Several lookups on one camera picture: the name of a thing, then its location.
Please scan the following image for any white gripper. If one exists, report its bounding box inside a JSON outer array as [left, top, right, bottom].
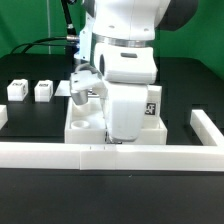
[[102, 81, 148, 142]]

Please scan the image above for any white square table top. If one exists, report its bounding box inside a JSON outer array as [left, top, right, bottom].
[[64, 98, 167, 145]]

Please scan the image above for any white sheet with markers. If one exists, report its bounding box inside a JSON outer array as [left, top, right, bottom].
[[55, 80, 70, 97]]

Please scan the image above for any white U-shaped obstacle fence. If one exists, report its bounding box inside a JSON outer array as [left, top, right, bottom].
[[0, 110, 224, 172]]

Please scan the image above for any black cable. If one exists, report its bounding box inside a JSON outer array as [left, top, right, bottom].
[[9, 0, 81, 55]]

